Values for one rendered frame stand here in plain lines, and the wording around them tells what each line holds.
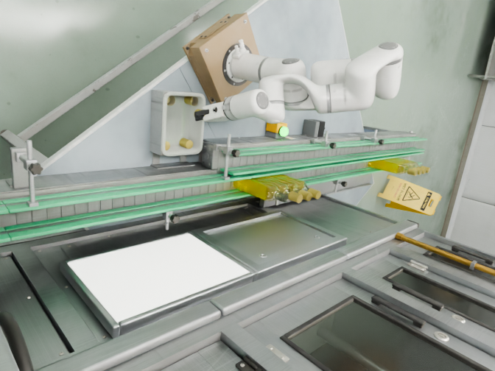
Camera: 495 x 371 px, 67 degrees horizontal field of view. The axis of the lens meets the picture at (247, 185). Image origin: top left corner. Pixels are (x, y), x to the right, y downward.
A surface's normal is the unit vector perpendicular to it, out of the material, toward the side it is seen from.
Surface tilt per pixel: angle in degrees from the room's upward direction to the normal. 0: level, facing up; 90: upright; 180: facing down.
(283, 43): 0
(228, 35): 5
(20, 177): 0
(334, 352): 90
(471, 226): 90
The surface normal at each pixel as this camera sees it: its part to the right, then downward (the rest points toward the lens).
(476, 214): -0.73, 0.11
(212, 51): 0.69, 0.34
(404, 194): -0.38, -0.33
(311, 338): 0.11, -0.95
